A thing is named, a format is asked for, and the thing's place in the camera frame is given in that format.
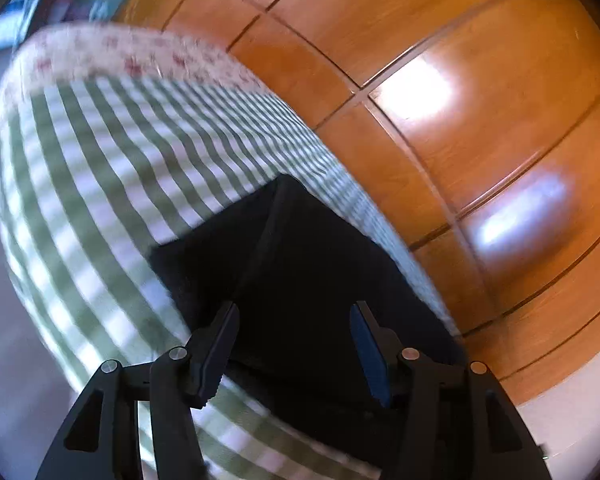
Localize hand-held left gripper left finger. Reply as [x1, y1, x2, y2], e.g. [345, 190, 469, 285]
[35, 300, 240, 480]

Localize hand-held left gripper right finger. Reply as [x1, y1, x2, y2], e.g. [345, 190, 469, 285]
[349, 300, 552, 480]

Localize black pants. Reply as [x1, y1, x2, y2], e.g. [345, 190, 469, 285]
[147, 174, 468, 467]

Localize green checkered bed sheet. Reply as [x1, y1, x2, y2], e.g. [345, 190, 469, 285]
[0, 67, 463, 480]

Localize floral patterned cloth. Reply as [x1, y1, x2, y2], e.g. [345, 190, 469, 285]
[7, 24, 266, 96]

